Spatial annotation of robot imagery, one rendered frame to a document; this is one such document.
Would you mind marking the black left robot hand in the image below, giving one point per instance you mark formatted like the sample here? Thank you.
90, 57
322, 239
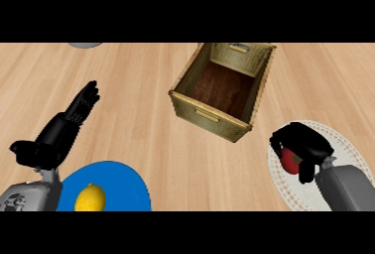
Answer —
55, 137

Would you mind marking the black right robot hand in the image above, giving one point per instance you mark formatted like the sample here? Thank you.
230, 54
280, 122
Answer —
304, 143

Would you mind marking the red tomato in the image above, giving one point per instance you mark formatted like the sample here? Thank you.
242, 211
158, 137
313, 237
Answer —
291, 161

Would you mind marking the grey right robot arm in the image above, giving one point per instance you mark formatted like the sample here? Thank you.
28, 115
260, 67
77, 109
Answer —
345, 187

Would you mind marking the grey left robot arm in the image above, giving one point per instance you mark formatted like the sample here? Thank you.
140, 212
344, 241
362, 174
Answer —
29, 195

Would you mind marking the white round placemat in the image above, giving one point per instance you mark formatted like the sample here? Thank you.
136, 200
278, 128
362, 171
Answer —
303, 191

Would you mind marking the tan rectangular wicker basket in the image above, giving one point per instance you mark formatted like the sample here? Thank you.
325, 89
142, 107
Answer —
221, 91

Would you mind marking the yellow lemon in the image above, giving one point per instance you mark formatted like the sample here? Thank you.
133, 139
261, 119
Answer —
90, 198

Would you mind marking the blue round plate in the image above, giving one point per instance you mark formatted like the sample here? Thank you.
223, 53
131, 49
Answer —
131, 185

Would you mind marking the grey round object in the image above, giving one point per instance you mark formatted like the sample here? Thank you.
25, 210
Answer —
86, 44

